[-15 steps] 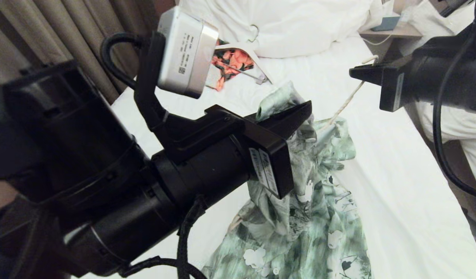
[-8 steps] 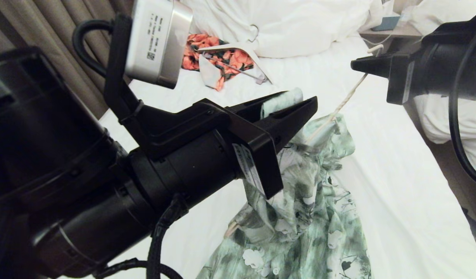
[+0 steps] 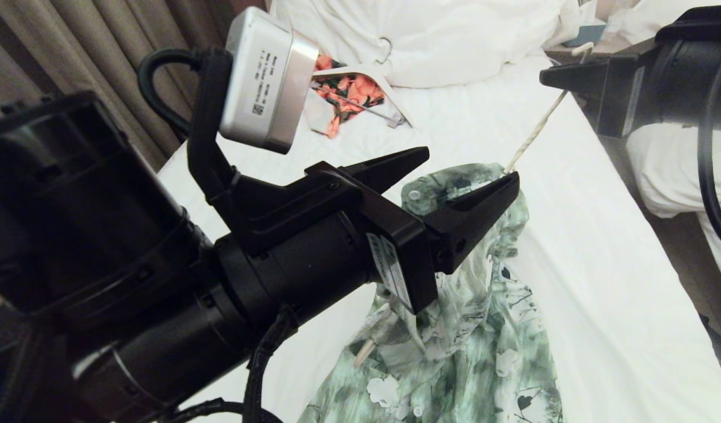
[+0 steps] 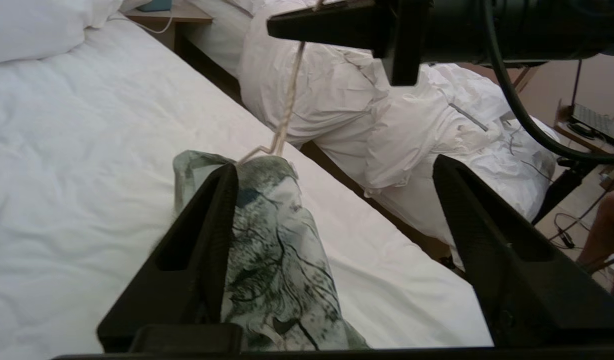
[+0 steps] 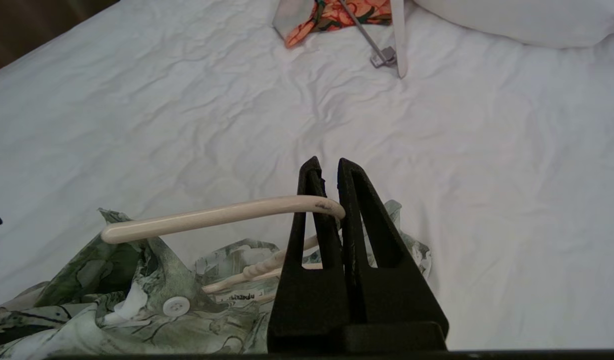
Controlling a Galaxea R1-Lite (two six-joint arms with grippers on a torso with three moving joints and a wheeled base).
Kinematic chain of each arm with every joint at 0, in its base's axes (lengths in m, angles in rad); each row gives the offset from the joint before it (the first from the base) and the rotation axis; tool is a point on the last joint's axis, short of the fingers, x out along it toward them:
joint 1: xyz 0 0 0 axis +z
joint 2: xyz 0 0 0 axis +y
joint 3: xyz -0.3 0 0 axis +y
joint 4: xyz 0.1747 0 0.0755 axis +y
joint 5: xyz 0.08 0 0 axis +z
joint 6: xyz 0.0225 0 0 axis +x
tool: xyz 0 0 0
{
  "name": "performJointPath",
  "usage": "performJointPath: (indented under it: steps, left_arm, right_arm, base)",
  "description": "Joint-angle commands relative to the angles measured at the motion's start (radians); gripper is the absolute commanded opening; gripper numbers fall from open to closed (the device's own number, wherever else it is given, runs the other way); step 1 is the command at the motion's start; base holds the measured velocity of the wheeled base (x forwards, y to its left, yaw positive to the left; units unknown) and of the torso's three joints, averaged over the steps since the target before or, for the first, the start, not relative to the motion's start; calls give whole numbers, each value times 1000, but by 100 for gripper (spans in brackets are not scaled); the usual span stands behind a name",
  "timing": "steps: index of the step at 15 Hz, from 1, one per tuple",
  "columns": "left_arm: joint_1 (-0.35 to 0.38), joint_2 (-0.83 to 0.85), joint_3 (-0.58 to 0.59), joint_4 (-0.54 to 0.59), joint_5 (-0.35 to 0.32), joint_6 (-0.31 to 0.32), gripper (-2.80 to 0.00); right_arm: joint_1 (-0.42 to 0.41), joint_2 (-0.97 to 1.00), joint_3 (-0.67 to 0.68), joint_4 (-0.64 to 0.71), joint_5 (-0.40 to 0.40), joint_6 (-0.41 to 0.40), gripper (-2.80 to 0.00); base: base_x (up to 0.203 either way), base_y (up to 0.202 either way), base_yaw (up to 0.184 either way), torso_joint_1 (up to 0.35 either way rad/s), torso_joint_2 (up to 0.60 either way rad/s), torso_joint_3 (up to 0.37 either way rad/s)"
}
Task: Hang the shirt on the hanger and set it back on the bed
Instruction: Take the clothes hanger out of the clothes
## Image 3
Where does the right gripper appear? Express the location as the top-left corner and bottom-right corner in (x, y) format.
(539, 36), (721, 139)

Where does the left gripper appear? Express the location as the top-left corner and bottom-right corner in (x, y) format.
(215, 146), (521, 360)

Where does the cream wooden hanger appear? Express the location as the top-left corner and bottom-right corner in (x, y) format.
(353, 42), (596, 370)

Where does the white hanger with metal hook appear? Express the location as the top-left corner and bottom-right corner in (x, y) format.
(311, 36), (415, 129)

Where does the green floral shirt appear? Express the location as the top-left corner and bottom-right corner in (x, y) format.
(298, 163), (564, 423)

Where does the bed with white sheet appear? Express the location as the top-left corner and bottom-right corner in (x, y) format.
(157, 47), (721, 423)

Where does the blue flat item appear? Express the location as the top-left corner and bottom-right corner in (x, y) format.
(562, 24), (599, 48)

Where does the brown nightstand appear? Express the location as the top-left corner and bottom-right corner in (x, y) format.
(544, 22), (658, 66)

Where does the white bedding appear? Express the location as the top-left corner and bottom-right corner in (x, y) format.
(602, 0), (721, 37)

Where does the white pillow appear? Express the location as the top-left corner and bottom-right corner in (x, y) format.
(269, 0), (596, 89)

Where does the white duvet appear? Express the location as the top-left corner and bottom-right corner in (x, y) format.
(625, 122), (721, 313)

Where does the orange floral garment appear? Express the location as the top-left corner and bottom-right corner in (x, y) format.
(309, 54), (397, 139)

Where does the beige curtain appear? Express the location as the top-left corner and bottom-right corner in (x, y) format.
(0, 0), (268, 172)

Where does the black cable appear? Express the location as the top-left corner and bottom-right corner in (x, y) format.
(696, 34), (721, 257)
(160, 304), (300, 423)
(137, 48), (220, 142)

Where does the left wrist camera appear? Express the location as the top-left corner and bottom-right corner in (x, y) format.
(187, 6), (362, 257)

